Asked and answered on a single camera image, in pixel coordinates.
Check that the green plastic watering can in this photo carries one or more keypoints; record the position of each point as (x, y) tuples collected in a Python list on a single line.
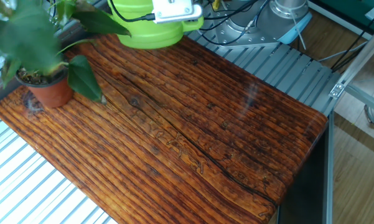
[(146, 35)]

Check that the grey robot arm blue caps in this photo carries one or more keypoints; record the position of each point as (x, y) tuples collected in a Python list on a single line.
[(174, 9)]

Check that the terracotta plant pot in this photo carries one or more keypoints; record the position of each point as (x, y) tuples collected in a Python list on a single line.
[(51, 95)]

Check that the green leafy plant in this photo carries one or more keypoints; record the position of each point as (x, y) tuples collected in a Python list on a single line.
[(28, 40)]

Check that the wood grain board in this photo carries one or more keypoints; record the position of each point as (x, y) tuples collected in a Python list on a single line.
[(205, 140)]

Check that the silver robot mounting plate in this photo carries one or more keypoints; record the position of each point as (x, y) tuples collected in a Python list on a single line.
[(236, 35)]

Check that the yellow connector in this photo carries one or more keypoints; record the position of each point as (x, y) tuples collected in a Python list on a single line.
[(216, 3)]

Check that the green board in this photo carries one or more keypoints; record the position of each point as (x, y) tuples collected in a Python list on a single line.
[(345, 7)]

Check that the aluminium profile frame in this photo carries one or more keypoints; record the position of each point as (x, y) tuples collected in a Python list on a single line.
[(361, 53)]

